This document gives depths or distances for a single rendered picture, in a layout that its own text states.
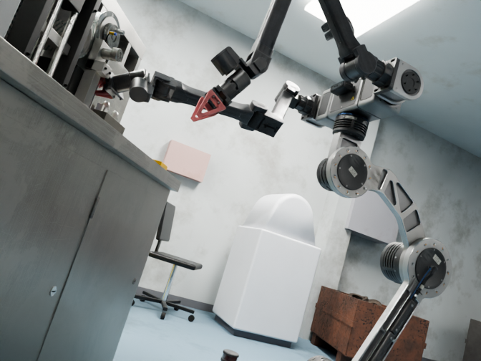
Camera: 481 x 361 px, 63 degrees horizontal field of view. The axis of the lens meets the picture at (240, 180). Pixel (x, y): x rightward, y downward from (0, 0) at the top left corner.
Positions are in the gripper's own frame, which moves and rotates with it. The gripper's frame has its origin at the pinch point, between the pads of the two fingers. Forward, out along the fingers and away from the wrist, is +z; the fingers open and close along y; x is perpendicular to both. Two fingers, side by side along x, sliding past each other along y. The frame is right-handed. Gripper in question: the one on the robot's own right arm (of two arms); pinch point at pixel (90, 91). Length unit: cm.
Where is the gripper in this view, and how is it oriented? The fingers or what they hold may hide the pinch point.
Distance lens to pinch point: 142.3
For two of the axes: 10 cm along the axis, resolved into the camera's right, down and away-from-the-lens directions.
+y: 1.0, 2.1, 9.7
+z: -9.7, 2.3, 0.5
